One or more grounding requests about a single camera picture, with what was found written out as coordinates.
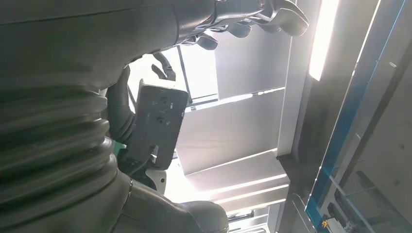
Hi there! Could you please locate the white robot body piece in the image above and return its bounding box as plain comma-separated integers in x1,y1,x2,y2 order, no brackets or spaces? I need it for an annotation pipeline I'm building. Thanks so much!
145,169,168,195

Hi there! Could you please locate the black hooked cable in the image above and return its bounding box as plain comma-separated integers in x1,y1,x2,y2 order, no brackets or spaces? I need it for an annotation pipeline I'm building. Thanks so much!
151,52,177,82

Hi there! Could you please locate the dark curved support piece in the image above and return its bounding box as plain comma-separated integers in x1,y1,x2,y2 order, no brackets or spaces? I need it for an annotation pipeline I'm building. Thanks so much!
105,66,137,145

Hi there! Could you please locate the long ceiling light strip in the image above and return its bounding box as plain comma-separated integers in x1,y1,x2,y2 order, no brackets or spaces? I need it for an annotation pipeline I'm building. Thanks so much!
308,0,340,82

